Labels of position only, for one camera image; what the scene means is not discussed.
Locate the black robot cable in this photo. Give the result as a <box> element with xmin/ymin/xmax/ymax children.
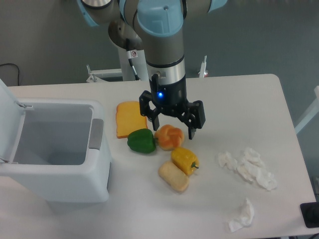
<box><xmin>125</xmin><ymin>38</ymin><xmax>142</xmax><ymax>82</ymax></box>

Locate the yellow bell pepper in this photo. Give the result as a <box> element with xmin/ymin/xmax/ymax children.
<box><xmin>171</xmin><ymin>147</ymin><xmax>199</xmax><ymax>176</ymax></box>

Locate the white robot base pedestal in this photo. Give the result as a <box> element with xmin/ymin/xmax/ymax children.
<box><xmin>86</xmin><ymin>21</ymin><xmax>209</xmax><ymax>83</ymax></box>

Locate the white open trash bin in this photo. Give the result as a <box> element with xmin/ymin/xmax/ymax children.
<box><xmin>0</xmin><ymin>83</ymin><xmax>112</xmax><ymax>203</ymax></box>

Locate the black floor cable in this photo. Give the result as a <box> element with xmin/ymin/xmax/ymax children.
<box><xmin>0</xmin><ymin>63</ymin><xmax>24</xmax><ymax>87</ymax></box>

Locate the green bell pepper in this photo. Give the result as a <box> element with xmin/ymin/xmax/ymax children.
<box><xmin>127</xmin><ymin>128</ymin><xmax>156</xmax><ymax>154</ymax></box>

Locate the orange toast slice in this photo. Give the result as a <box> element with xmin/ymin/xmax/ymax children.
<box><xmin>116</xmin><ymin>101</ymin><xmax>148</xmax><ymax>138</ymax></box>

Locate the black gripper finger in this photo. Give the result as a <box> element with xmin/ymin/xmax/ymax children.
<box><xmin>139</xmin><ymin>91</ymin><xmax>160</xmax><ymax>131</ymax></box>
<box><xmin>177</xmin><ymin>100</ymin><xmax>206</xmax><ymax>140</ymax></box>

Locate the small crumpled white tissue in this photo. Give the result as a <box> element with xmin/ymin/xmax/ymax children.
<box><xmin>228</xmin><ymin>198</ymin><xmax>255</xmax><ymax>233</ymax></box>

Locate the round knotted bread roll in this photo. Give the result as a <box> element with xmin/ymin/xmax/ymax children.
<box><xmin>154</xmin><ymin>124</ymin><xmax>184</xmax><ymax>151</ymax></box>

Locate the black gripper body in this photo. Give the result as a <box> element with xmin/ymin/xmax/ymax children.
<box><xmin>150</xmin><ymin>76</ymin><xmax>187</xmax><ymax>117</ymax></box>

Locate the large crumpled white tissue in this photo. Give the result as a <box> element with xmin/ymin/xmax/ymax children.
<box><xmin>217</xmin><ymin>147</ymin><xmax>278</xmax><ymax>191</ymax></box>

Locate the black device at table edge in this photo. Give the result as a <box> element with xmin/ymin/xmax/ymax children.
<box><xmin>300</xmin><ymin>202</ymin><xmax>319</xmax><ymax>228</ymax></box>

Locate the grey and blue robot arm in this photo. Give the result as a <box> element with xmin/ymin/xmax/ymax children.
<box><xmin>77</xmin><ymin>0</ymin><xmax>226</xmax><ymax>139</ymax></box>

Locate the white frame right side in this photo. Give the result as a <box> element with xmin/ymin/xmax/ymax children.
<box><xmin>295</xmin><ymin>86</ymin><xmax>319</xmax><ymax>134</ymax></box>

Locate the pale square bread loaf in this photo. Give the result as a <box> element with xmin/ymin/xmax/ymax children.
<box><xmin>158</xmin><ymin>161</ymin><xmax>189</xmax><ymax>192</ymax></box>

